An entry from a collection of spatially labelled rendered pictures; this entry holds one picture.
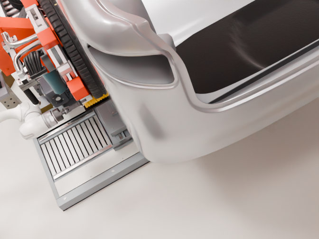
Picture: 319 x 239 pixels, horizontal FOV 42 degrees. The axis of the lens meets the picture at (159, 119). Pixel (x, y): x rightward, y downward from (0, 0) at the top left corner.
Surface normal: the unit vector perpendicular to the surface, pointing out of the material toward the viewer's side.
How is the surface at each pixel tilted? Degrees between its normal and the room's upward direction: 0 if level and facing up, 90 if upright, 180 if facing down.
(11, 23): 36
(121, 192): 0
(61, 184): 0
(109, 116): 0
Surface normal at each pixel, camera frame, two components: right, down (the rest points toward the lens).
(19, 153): -0.22, -0.55
